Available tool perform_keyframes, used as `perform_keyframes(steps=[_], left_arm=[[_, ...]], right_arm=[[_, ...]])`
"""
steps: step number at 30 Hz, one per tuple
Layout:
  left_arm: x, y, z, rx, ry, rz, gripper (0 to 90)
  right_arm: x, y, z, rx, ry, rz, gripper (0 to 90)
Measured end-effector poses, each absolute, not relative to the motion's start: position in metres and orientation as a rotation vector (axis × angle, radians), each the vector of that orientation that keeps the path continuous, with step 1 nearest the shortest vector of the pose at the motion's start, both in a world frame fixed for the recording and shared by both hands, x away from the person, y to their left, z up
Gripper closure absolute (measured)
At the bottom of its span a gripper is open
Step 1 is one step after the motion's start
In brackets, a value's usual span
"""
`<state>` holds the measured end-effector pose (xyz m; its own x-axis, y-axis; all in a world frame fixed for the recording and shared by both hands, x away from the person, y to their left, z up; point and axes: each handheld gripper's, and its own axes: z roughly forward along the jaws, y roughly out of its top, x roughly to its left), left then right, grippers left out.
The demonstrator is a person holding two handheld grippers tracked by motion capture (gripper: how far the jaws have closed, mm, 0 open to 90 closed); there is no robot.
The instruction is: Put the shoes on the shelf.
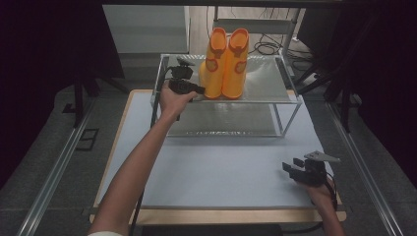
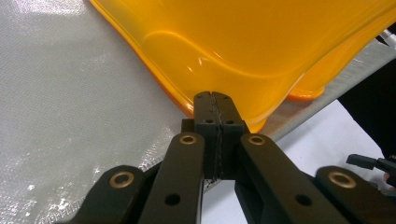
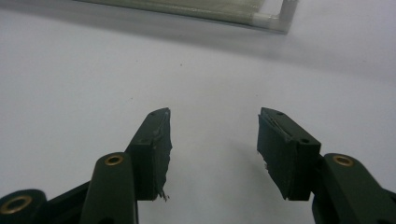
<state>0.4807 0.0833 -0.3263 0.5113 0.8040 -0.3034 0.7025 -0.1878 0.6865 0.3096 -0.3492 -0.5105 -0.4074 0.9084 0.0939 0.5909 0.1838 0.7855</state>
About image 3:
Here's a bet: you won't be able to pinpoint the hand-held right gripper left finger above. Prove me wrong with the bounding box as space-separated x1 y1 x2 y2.
78 107 173 224

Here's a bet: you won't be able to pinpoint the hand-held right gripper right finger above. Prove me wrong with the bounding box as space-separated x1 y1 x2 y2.
257 106 396 224

